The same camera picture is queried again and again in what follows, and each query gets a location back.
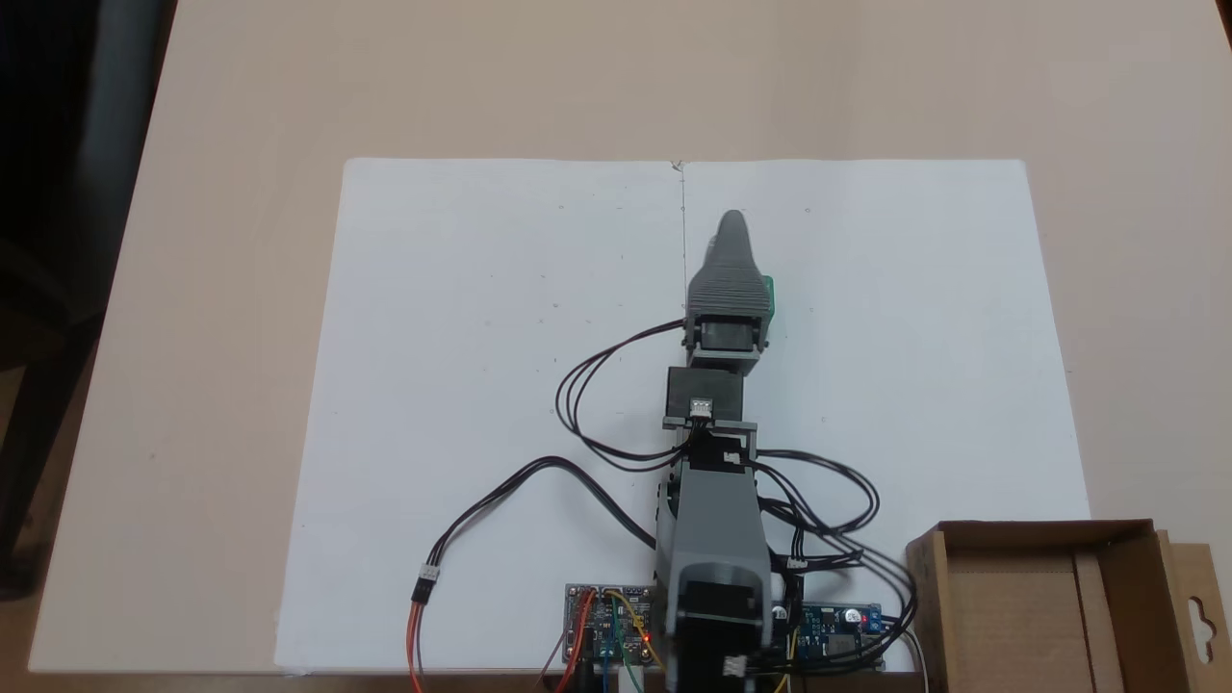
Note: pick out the grey wide fixed gripper finger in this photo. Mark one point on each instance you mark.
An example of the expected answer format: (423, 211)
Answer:
(730, 279)

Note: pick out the green dice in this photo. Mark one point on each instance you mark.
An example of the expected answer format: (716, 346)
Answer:
(768, 298)

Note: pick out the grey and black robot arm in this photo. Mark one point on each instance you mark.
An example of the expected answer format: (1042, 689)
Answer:
(712, 520)

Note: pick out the white paper sheet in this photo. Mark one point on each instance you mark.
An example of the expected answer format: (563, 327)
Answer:
(462, 385)
(914, 337)

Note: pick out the circuit board with blue parts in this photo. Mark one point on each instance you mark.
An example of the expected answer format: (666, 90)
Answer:
(833, 630)

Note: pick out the brown cardboard box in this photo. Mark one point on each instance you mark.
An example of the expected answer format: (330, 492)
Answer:
(1011, 616)

